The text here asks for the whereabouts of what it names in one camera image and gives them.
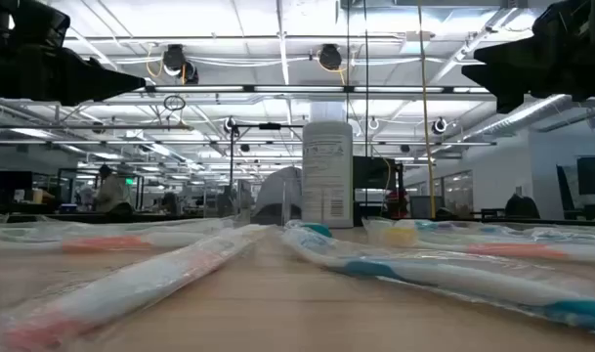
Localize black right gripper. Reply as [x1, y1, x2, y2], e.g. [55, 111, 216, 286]
[461, 28, 595, 114]

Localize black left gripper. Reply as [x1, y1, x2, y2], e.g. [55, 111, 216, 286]
[0, 46, 147, 107]

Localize orange white toothbrush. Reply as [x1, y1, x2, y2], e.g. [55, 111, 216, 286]
[0, 223, 272, 352]
[0, 217, 237, 255]

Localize blue white toothbrush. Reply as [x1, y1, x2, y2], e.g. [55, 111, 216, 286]
[280, 222, 595, 338]
[406, 218, 572, 245]

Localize green white toothbrush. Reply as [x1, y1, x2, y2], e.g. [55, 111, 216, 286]
[0, 218, 132, 242]
[526, 222, 595, 245]

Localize grey overhead beam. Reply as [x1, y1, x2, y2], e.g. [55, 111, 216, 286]
[0, 122, 194, 132]

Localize person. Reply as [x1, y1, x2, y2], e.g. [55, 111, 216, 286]
[92, 163, 134, 216]
[251, 164, 304, 222]

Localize black desk monitor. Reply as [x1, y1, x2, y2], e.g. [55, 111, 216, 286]
[0, 170, 34, 193]

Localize black office chair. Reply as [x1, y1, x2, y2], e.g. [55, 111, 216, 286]
[503, 193, 541, 220]

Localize black leaning board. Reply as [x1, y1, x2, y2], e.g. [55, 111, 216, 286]
[555, 164, 580, 220]

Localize grey bin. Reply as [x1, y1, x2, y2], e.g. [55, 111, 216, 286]
[408, 195, 446, 219]

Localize red black machine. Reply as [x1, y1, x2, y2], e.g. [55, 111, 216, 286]
[383, 188, 411, 220]

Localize orange toothbrush yellow bristles wrapped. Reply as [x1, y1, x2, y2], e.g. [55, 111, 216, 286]
[363, 217, 595, 266]

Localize white wipes canister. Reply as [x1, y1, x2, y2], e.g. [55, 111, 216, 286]
[301, 101, 356, 230]

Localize clear acrylic organizer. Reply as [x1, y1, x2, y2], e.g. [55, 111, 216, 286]
[193, 176, 308, 230]

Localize silver ventilation duct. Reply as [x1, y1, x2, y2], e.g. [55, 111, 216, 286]
[462, 95, 572, 143]

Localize black coiled cable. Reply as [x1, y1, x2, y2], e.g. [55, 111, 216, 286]
[162, 94, 188, 112]

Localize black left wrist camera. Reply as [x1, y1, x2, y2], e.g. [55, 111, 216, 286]
[0, 0, 71, 50]

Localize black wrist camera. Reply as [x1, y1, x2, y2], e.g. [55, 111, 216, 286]
[0, 0, 71, 50]
[531, 0, 595, 38]

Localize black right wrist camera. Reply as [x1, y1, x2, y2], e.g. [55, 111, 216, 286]
[531, 0, 595, 38]

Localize black frame enclosure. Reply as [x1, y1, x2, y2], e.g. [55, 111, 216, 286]
[56, 167, 146, 212]

